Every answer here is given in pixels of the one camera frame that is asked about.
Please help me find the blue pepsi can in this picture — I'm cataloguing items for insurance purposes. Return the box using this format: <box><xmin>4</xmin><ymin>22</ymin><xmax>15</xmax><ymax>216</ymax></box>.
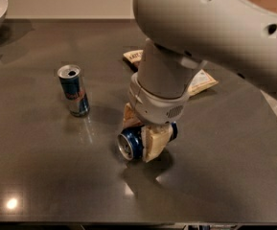
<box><xmin>117</xmin><ymin>122</ymin><xmax>178</xmax><ymax>161</ymax></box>

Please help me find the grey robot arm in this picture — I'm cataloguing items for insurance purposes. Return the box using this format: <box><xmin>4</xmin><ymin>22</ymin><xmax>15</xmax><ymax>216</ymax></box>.
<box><xmin>118</xmin><ymin>0</ymin><xmax>277</xmax><ymax>162</ymax></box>

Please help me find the blue silver red bull can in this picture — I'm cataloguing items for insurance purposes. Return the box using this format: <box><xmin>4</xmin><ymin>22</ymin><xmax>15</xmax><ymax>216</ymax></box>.
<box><xmin>58</xmin><ymin>64</ymin><xmax>89</xmax><ymax>117</ymax></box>

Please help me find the brown white snack bag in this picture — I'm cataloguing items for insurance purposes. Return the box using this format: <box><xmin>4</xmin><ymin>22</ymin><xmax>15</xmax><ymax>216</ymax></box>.
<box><xmin>123</xmin><ymin>50</ymin><xmax>219</xmax><ymax>96</ymax></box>

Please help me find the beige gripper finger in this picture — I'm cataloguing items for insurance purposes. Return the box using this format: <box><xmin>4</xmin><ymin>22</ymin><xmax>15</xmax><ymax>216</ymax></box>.
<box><xmin>123</xmin><ymin>103</ymin><xmax>143</xmax><ymax>128</ymax></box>
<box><xmin>141</xmin><ymin>124</ymin><xmax>173</xmax><ymax>163</ymax></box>

